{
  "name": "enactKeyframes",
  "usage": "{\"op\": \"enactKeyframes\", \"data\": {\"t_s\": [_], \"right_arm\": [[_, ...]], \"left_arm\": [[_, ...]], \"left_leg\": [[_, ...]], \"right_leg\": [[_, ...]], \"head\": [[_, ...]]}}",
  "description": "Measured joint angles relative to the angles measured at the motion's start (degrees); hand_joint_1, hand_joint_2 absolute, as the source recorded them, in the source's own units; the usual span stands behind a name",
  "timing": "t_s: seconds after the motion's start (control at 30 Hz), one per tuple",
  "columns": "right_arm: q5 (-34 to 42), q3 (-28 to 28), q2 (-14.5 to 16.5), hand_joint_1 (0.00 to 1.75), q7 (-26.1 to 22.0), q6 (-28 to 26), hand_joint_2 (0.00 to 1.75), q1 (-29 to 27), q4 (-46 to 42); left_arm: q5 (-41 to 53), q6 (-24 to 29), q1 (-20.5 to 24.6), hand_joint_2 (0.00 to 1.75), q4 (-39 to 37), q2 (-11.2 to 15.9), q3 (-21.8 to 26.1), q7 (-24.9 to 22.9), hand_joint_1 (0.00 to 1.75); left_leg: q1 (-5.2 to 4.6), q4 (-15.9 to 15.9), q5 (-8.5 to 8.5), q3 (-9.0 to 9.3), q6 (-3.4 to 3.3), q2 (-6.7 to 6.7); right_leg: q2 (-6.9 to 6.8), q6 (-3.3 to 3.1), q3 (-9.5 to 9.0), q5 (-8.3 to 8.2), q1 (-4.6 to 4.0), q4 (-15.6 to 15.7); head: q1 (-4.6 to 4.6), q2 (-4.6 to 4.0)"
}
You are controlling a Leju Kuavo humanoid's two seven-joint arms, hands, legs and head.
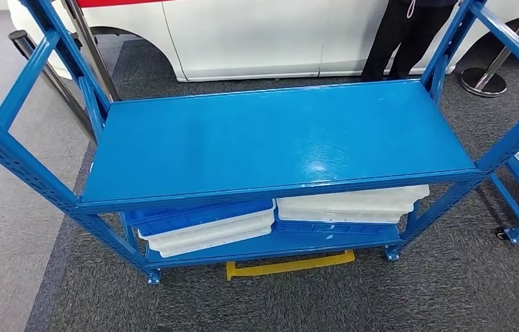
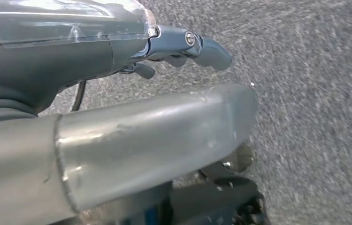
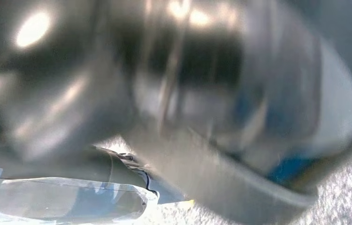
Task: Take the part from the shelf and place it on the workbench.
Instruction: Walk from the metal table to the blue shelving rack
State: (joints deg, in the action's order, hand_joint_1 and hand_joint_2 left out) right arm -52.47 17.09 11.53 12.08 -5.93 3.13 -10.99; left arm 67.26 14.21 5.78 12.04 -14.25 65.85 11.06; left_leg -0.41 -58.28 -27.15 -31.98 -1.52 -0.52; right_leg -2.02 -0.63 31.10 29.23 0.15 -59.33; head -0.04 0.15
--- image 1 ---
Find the blue steel shelf rack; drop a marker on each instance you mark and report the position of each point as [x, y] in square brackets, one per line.
[264, 137]

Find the blue plastic bin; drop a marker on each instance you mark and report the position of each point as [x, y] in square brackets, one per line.
[333, 227]
[195, 215]

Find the yellow floor tape square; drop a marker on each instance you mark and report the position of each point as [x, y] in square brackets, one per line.
[287, 266]

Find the white vehicle body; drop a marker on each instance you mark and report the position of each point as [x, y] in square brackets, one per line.
[241, 36]

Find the person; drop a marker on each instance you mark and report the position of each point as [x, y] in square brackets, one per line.
[401, 41]

